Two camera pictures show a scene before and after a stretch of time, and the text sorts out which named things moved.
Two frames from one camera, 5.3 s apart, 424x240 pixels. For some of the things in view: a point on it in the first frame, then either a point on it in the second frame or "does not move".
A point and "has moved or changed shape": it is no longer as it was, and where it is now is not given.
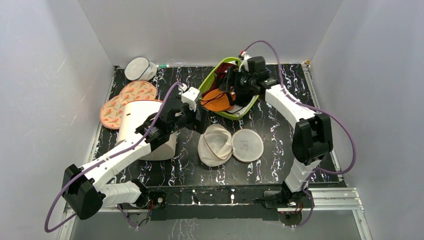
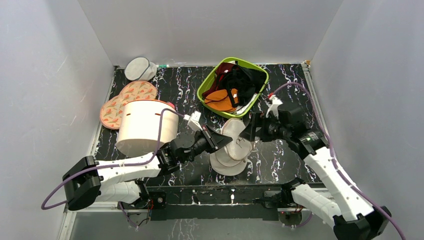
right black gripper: x=230 y=82 to x=255 y=125
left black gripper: x=200 y=126 to x=215 y=141
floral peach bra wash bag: x=112 y=109 does not move
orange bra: x=218 y=100 does not move
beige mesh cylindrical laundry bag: x=216 y=145 has moved or changed shape
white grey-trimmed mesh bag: x=140 y=68 does not move
